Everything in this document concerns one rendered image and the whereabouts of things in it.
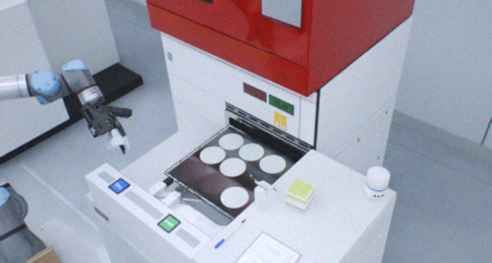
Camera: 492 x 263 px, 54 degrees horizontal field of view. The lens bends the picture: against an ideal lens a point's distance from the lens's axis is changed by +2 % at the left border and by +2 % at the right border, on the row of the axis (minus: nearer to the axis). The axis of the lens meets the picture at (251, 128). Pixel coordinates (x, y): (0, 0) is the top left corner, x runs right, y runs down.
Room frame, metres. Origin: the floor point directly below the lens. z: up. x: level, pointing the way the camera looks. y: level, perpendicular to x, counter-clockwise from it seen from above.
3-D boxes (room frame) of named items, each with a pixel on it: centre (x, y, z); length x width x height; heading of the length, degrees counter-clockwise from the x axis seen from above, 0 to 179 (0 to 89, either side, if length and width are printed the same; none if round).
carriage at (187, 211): (1.09, 0.24, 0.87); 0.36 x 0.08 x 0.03; 47
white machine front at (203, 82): (1.59, 0.07, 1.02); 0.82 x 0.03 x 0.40; 47
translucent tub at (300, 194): (1.05, -0.15, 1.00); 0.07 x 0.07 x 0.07; 56
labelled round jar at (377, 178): (1.07, -0.40, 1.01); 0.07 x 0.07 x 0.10
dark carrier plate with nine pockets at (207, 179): (1.29, 0.08, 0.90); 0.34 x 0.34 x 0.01; 47
